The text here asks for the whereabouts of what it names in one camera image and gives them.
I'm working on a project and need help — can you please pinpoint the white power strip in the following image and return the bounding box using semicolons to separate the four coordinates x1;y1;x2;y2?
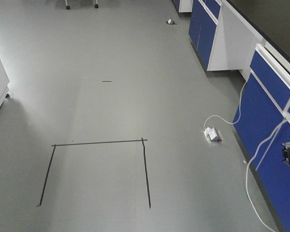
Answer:
204;127;222;143

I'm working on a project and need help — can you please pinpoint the crumpled floor debris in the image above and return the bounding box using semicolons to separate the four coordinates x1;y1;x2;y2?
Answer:
165;19;176;25

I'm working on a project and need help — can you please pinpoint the blue lab cabinet row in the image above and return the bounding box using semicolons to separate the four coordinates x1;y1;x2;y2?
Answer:
174;0;290;232

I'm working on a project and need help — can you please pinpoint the white power cable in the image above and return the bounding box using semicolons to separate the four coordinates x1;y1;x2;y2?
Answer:
203;81;290;232

